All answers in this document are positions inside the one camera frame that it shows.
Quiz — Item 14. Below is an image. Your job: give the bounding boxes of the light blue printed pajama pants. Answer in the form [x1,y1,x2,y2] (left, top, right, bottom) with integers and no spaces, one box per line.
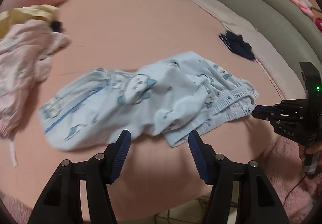
[39,52,258,150]

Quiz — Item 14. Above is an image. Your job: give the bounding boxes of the right hand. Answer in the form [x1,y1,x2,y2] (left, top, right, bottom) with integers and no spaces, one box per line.
[298,141,322,165]

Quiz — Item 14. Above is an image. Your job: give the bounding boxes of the beige checkered bed cover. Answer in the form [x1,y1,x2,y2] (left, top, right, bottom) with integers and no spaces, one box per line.
[189,0,306,100]

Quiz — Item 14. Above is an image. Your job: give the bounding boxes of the pink fuzzy sleeve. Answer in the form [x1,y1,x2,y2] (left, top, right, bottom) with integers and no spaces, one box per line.
[258,136,321,223]

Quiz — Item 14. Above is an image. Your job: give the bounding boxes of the dark navy garment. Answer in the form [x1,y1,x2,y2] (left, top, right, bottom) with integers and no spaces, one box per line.
[219,30,255,61]

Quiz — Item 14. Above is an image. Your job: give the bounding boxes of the pink printed garment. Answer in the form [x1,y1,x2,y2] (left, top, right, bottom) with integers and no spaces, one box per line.
[1,19,70,138]

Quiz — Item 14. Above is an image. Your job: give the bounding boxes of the black small garment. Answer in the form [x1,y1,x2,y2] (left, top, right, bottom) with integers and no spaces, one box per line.
[50,21,63,33]

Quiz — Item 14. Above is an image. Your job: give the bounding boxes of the yellow garment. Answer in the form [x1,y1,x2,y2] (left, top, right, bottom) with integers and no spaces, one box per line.
[0,5,60,39]

